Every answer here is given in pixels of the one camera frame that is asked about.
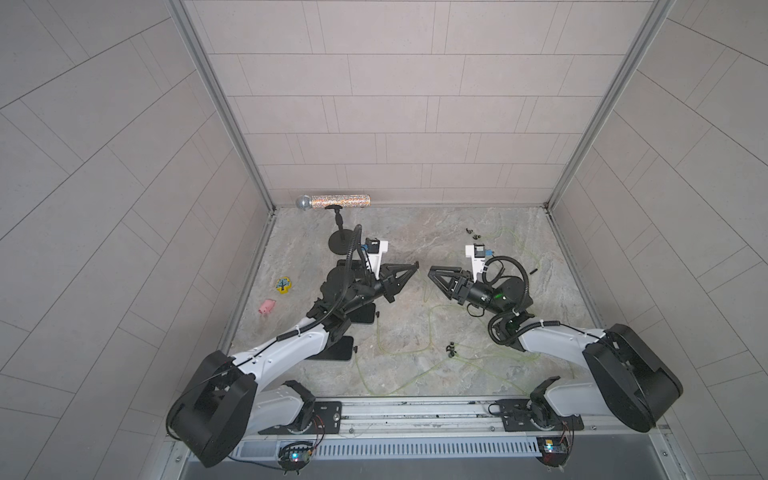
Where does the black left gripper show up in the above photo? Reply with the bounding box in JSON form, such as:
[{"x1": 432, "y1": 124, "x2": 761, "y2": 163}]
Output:
[{"x1": 336, "y1": 266, "x2": 414, "y2": 316}]

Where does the blue-edged smartphone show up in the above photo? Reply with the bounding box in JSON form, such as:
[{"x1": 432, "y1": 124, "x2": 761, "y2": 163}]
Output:
[
  {"x1": 348, "y1": 303, "x2": 378, "y2": 325},
  {"x1": 309, "y1": 336, "x2": 356, "y2": 361}
]

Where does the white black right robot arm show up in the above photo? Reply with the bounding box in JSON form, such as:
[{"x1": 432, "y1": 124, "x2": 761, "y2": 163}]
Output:
[{"x1": 428, "y1": 266, "x2": 684, "y2": 433}]

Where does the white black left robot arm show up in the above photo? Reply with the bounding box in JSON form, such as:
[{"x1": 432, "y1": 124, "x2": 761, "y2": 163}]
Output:
[{"x1": 165, "y1": 260, "x2": 419, "y2": 467}]

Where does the black round microphone stand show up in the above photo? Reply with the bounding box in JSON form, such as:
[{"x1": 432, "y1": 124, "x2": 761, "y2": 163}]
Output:
[{"x1": 325, "y1": 205, "x2": 357, "y2": 256}]

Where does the yellow tree eraser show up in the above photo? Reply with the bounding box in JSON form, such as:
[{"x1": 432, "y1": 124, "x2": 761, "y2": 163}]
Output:
[{"x1": 275, "y1": 277, "x2": 292, "y2": 294}]

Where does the glitter handheld microphone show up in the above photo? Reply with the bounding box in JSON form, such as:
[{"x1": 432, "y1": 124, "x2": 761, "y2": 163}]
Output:
[{"x1": 296, "y1": 194, "x2": 371, "y2": 210}]

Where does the pink eraser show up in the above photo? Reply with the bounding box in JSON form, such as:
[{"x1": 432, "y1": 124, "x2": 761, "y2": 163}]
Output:
[{"x1": 258, "y1": 299, "x2": 276, "y2": 315}]

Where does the right controller board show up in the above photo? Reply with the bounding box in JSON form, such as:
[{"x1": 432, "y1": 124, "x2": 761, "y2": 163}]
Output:
[{"x1": 537, "y1": 437, "x2": 571, "y2": 468}]

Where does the controller board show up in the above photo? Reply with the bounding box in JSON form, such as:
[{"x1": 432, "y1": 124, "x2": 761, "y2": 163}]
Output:
[
  {"x1": 537, "y1": 437, "x2": 571, "y2": 468},
  {"x1": 277, "y1": 441, "x2": 315, "y2": 474}
]

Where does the left controller board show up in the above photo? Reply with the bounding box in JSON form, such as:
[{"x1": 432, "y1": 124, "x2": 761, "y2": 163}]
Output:
[{"x1": 277, "y1": 441, "x2": 315, "y2": 474}]

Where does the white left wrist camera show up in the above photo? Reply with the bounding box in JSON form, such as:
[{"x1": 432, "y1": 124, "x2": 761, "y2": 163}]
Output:
[{"x1": 363, "y1": 238, "x2": 389, "y2": 280}]

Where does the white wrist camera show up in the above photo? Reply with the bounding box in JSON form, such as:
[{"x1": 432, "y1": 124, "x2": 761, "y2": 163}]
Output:
[
  {"x1": 465, "y1": 243, "x2": 487, "y2": 281},
  {"x1": 363, "y1": 238, "x2": 389, "y2": 280}
]

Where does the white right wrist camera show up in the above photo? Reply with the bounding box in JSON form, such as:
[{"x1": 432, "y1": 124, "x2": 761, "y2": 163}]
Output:
[{"x1": 465, "y1": 243, "x2": 487, "y2": 281}]

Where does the black corrugated left hose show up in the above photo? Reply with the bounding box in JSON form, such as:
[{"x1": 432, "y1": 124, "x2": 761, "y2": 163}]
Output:
[{"x1": 164, "y1": 224, "x2": 365, "y2": 442}]

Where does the aluminium front rail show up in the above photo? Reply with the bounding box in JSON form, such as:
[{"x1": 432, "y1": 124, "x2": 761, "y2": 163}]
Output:
[{"x1": 240, "y1": 396, "x2": 641, "y2": 443}]

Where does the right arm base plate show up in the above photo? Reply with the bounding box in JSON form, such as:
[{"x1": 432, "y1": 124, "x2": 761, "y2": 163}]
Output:
[{"x1": 487, "y1": 398, "x2": 584, "y2": 432}]

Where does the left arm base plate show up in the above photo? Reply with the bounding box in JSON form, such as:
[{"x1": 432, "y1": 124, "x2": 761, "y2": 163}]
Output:
[{"x1": 259, "y1": 401, "x2": 343, "y2": 435}]

